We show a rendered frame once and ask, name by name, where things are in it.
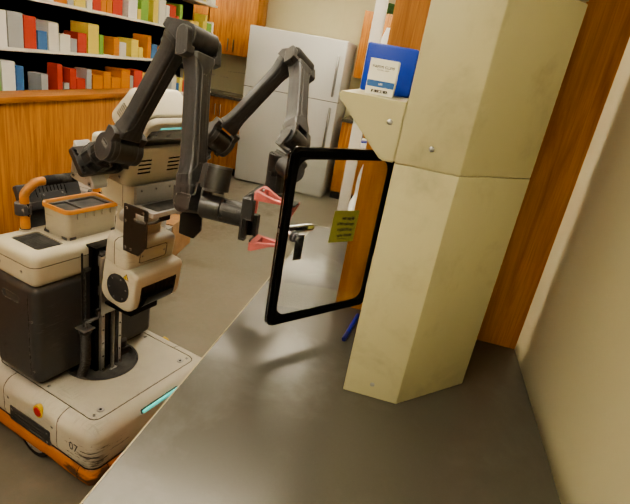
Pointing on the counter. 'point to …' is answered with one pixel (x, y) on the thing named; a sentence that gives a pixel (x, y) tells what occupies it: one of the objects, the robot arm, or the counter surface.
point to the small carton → (382, 77)
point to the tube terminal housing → (457, 187)
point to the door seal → (288, 230)
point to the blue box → (396, 61)
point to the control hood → (377, 119)
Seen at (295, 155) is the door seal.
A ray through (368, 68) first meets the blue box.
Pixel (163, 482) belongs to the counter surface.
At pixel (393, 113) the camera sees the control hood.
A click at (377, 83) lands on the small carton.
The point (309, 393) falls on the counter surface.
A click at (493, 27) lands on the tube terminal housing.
